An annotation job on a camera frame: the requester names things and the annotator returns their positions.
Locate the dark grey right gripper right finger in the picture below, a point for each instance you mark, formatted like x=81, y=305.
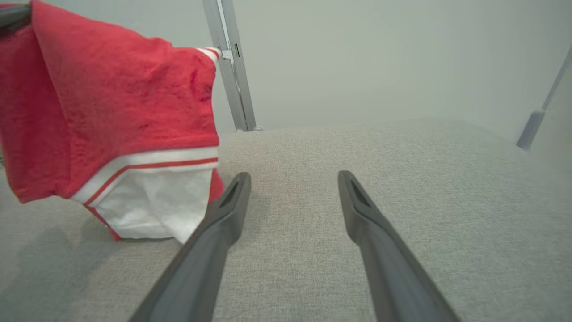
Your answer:
x=389, y=268

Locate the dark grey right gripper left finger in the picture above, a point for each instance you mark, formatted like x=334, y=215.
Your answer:
x=201, y=259

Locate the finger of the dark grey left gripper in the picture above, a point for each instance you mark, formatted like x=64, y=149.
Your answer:
x=13, y=18

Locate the red jersey with white sleeves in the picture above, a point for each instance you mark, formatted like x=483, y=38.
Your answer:
x=111, y=98

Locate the grey metal pole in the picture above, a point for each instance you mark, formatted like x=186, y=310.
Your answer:
x=534, y=123

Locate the grey metal partition post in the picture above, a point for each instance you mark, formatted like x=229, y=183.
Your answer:
x=232, y=76

